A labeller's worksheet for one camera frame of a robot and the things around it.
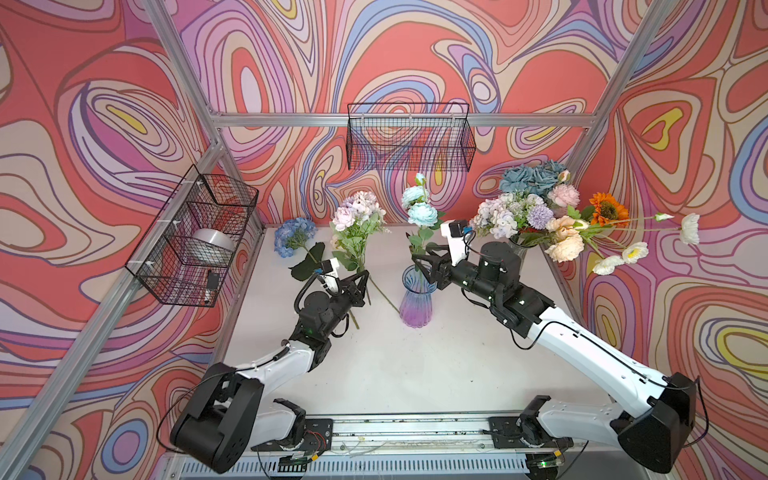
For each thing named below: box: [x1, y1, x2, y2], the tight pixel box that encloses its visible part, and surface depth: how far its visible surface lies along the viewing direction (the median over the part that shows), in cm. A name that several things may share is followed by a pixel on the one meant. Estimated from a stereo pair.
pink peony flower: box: [547, 170, 581, 208], surface depth 78 cm
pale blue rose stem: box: [402, 173, 446, 256], surface depth 76 cm
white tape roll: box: [184, 228, 235, 267], surface depth 74 cm
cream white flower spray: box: [544, 212, 701, 275], surface depth 66 cm
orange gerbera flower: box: [589, 192, 629, 227], surface depth 69 cm
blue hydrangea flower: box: [274, 217, 325, 281], surface depth 109 cm
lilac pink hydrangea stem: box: [469, 193, 554, 239], surface depth 80 cm
